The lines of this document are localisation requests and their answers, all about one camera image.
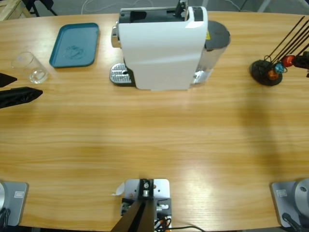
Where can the white tape tab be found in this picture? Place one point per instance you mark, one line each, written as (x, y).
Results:
(119, 189)

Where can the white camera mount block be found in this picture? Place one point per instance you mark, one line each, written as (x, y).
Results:
(161, 191)

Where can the grey metal leg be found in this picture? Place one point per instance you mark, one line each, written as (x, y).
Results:
(263, 6)

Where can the chrome slotted drip tray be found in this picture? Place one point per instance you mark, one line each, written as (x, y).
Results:
(118, 73)

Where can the black capsule holder with rods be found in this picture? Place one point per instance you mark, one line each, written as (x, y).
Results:
(259, 70)

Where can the blue coffee capsule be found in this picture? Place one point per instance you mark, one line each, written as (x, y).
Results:
(279, 68)

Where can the teal plastic tray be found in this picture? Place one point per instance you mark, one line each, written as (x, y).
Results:
(74, 36)

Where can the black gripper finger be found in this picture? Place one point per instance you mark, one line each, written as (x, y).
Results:
(6, 80)
(19, 97)
(306, 53)
(301, 62)

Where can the black stand legs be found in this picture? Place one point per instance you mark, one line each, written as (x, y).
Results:
(36, 7)

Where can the dark camera post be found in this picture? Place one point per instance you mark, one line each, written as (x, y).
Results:
(140, 217)

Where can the red coffee capsule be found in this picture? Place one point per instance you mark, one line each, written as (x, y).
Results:
(288, 61)

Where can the clear drinking glass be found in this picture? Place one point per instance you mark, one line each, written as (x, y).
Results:
(24, 62)

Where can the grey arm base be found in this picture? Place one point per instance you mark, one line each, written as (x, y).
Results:
(292, 200)
(14, 203)

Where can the white capsule coffee machine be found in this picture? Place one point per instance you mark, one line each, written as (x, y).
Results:
(157, 53)

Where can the orange coffee capsule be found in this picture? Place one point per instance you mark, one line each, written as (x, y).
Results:
(272, 75)

